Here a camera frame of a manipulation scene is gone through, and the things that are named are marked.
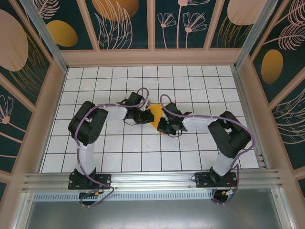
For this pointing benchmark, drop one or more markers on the orange paper sheet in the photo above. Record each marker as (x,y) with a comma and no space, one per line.
(156,114)

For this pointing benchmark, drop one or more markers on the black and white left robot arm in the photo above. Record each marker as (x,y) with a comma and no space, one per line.
(88,126)

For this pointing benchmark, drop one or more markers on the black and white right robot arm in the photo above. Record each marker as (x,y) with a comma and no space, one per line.
(228,136)

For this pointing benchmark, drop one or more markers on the grey metal sheet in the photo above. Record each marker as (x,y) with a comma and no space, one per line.
(152,214)

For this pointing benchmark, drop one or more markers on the small circuit board with connector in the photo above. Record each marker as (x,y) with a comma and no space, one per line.
(89,193)
(228,192)

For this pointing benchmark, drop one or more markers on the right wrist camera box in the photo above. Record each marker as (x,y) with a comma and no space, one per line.
(165,115)

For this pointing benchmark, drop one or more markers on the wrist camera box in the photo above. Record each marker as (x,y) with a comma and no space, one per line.
(165,115)
(148,104)

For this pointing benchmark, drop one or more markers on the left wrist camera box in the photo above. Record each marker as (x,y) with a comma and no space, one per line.
(148,104)

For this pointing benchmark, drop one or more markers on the long aluminium mounting rail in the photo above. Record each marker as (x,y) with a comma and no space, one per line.
(152,179)

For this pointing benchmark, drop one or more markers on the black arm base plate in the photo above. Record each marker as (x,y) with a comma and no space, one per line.
(202,180)
(104,181)

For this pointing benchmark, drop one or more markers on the aluminium side rail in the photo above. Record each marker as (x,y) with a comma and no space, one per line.
(246,95)

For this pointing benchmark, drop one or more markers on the aluminium frame post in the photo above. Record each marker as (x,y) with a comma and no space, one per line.
(252,35)
(50,45)

